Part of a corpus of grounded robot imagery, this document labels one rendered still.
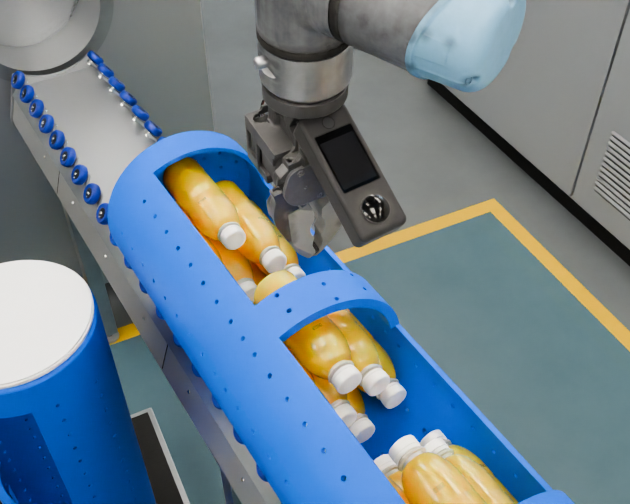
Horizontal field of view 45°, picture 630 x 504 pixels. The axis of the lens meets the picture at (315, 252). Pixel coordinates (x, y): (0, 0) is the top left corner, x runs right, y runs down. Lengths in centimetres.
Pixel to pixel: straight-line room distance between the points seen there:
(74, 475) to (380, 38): 113
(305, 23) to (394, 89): 321
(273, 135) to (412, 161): 264
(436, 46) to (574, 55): 241
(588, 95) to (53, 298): 206
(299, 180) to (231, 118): 290
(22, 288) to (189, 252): 36
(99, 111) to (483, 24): 157
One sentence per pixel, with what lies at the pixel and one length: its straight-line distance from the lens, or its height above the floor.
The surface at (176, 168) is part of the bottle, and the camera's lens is 132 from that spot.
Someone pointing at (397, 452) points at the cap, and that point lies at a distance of 96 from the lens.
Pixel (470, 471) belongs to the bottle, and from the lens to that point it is 99.
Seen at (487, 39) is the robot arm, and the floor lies 176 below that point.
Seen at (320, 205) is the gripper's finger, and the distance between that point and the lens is 72.
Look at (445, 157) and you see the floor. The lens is 335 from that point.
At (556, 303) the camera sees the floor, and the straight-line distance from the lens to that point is 281.
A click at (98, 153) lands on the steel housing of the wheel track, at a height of 93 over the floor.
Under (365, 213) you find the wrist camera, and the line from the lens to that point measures 61.
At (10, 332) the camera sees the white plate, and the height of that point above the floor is 104.
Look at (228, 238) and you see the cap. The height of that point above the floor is 117.
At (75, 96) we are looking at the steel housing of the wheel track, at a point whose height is 93.
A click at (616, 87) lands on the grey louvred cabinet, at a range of 278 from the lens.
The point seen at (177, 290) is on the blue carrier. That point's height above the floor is 116.
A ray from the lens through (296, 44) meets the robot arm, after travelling 57.
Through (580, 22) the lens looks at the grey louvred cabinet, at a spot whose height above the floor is 74.
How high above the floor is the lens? 199
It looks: 44 degrees down
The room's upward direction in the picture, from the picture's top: straight up
